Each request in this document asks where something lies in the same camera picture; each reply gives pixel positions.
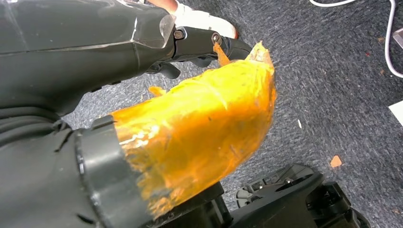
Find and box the person's foot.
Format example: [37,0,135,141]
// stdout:
[146,0,238,39]

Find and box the black machine base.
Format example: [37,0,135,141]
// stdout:
[151,163,372,228]

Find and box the grey plug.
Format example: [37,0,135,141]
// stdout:
[393,28,403,49]

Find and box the white paper sheet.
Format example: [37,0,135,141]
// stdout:
[388,100,403,127]

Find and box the white cable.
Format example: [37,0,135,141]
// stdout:
[309,0,403,79]

